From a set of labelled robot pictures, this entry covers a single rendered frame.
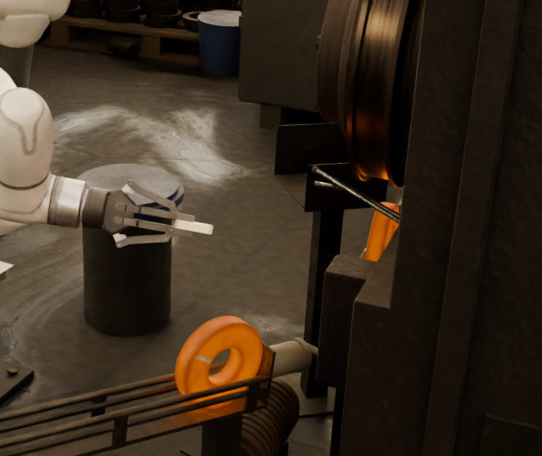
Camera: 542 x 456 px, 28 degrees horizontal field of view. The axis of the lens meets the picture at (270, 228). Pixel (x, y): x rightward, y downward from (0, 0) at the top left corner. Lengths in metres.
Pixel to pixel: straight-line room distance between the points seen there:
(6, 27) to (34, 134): 0.60
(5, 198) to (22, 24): 0.56
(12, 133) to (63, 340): 1.42
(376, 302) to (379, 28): 0.45
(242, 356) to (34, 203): 0.47
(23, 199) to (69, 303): 1.43
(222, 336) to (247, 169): 2.62
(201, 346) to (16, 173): 0.45
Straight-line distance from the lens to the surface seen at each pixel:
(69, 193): 1.98
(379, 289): 1.69
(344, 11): 1.90
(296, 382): 3.00
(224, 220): 3.89
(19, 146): 1.86
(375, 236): 2.06
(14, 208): 1.98
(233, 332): 1.75
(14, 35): 2.43
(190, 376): 1.74
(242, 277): 3.51
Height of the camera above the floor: 1.68
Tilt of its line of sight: 26 degrees down
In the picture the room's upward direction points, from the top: 3 degrees clockwise
